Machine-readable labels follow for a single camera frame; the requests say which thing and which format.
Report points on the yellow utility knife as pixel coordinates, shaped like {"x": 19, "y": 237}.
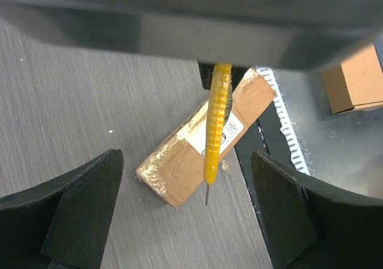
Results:
{"x": 217, "y": 104}

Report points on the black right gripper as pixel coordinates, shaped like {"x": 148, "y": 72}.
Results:
{"x": 298, "y": 35}

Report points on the white slotted cable duct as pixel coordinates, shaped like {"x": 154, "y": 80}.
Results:
{"x": 296, "y": 155}

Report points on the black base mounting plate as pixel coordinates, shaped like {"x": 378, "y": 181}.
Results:
{"x": 264, "y": 135}

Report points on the cardboard box on floor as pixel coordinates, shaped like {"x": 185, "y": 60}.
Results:
{"x": 356, "y": 83}

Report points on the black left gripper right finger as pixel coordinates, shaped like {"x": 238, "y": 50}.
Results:
{"x": 308, "y": 223}

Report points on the brown cardboard express box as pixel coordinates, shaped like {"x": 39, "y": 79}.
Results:
{"x": 174, "y": 170}

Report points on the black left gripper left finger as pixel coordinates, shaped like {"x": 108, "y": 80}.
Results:
{"x": 64, "y": 222}

